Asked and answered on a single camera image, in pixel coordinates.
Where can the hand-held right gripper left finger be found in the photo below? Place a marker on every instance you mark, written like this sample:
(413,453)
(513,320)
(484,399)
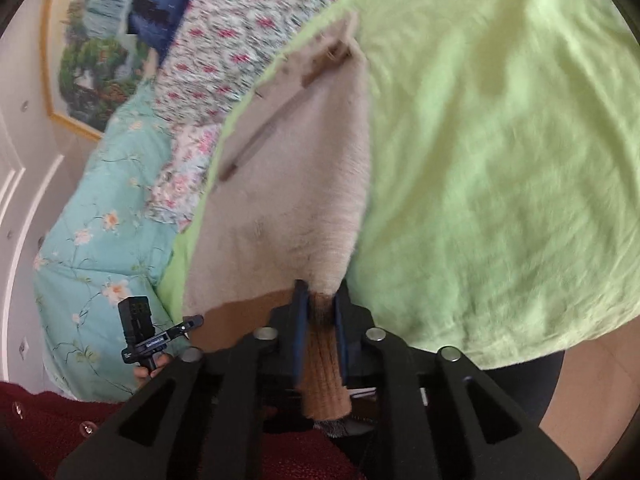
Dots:
(301,325)

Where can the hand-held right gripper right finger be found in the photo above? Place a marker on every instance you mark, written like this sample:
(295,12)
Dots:
(342,330)

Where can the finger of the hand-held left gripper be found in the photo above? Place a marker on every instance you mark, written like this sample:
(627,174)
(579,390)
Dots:
(186,325)

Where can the beige fuzzy small garment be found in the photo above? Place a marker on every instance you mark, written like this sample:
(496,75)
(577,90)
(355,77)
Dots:
(295,185)

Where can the person's left hand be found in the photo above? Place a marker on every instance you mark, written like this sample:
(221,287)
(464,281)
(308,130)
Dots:
(162,364)

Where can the teal floral quilt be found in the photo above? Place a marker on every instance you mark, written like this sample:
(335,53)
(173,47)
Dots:
(105,240)

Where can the white panelled headboard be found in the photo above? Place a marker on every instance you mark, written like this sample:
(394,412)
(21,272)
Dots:
(20,220)

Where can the dark trousers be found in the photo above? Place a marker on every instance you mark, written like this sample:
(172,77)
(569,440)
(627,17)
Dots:
(530,385)

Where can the light green blanket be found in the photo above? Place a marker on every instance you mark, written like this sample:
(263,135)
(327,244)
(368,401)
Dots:
(480,170)

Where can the dark blue pillow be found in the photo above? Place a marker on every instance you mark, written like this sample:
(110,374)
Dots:
(157,0)

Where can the framed landscape wall picture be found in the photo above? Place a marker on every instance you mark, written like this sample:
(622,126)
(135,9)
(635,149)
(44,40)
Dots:
(90,45)

